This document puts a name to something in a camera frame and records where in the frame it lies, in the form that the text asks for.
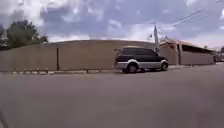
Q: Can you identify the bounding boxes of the tan house with roof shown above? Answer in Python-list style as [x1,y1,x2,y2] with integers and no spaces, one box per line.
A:
[159,38,218,66]

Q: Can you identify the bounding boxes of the large dark green tree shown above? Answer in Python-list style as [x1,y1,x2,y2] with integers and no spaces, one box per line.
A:
[0,19,49,52]

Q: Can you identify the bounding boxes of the long tan wall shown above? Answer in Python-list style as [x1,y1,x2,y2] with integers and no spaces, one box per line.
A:
[0,39,178,72]

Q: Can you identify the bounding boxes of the pale tower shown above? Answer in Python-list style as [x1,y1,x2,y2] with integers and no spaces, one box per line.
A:
[153,24,161,54]

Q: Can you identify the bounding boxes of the grey asphalt road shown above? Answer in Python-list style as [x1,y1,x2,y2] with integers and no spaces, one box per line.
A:
[0,63,224,128]

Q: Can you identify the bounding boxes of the row of short bollards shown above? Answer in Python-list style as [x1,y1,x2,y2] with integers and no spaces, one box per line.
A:
[9,68,104,76]

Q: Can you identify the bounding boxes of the dark and silver car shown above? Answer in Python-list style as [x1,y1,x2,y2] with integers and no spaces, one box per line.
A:
[113,46,170,74]

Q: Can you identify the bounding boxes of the overhead wires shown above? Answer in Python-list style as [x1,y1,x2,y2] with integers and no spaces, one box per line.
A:
[166,0,224,31]

